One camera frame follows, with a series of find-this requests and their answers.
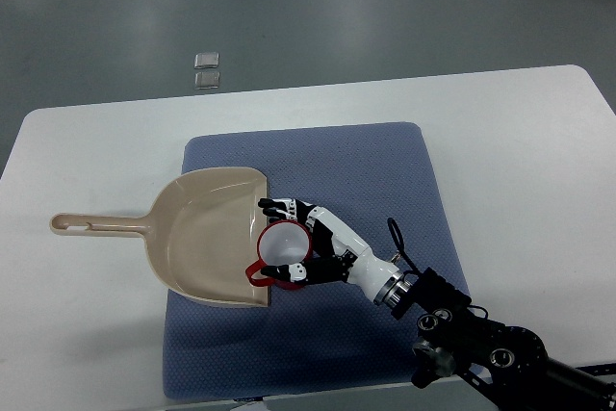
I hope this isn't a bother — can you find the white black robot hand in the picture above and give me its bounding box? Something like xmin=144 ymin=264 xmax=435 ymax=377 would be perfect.
xmin=258 ymin=198 xmax=410 ymax=308

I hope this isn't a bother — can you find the red mug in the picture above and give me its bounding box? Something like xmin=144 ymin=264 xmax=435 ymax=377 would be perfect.
xmin=245 ymin=220 xmax=313 ymax=291

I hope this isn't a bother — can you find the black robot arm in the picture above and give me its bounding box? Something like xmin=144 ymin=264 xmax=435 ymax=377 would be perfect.
xmin=383 ymin=265 xmax=615 ymax=410

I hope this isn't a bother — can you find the beige plastic dustpan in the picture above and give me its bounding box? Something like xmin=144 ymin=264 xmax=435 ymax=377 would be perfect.
xmin=50 ymin=167 xmax=270 ymax=308

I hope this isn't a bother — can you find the blue fabric mat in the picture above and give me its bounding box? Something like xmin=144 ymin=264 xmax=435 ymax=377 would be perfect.
xmin=163 ymin=122 xmax=467 ymax=400

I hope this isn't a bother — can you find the upper metal floor plate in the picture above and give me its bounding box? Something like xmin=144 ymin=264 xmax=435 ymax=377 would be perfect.
xmin=193 ymin=52 xmax=219 ymax=69

